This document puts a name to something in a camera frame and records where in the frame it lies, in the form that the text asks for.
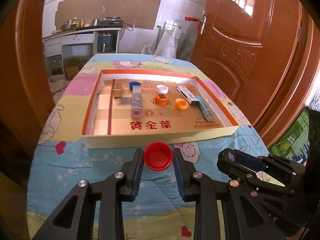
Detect red bottle cap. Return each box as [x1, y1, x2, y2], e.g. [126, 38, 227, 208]
[143, 142, 173, 172]

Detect teal lighter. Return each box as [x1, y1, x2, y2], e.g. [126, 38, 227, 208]
[196, 95, 214, 121]

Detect white Hello Kitty case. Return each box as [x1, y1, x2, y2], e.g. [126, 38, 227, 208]
[177, 86, 199, 105]

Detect white bottle cap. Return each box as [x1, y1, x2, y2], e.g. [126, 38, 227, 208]
[156, 85, 169, 94]

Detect gold rectangular box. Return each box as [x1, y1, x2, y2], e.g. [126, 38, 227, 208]
[112, 81, 122, 98]

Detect blue bottle cap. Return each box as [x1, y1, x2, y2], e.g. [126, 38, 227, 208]
[129, 81, 141, 90]

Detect green cardboard box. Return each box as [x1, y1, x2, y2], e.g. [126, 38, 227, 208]
[268, 109, 310, 164]

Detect orange rimmed cardboard tray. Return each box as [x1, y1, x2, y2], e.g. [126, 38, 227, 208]
[81, 69, 239, 148]

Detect white hanging sack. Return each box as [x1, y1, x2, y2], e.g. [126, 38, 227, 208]
[154, 27, 181, 58]

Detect brown wooden door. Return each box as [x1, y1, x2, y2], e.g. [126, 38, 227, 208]
[191, 0, 319, 146]

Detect teal air fryer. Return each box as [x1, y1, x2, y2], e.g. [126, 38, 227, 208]
[97, 33, 116, 53]

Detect grey kitchen counter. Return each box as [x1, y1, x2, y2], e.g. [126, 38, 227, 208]
[42, 28, 123, 81]

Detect black gas stove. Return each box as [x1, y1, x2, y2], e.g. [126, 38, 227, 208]
[98, 16, 124, 28]

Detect left wooden door frame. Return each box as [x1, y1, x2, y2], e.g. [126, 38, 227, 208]
[0, 0, 56, 181]

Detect cardboard wall sheets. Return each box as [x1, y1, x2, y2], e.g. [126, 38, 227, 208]
[55, 0, 161, 30]

